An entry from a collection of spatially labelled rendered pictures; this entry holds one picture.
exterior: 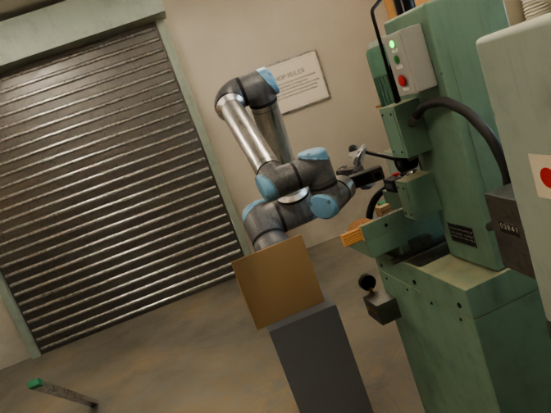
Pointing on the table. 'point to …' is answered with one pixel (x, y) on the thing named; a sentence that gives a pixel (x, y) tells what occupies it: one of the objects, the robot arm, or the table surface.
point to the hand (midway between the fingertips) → (371, 163)
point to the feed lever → (393, 160)
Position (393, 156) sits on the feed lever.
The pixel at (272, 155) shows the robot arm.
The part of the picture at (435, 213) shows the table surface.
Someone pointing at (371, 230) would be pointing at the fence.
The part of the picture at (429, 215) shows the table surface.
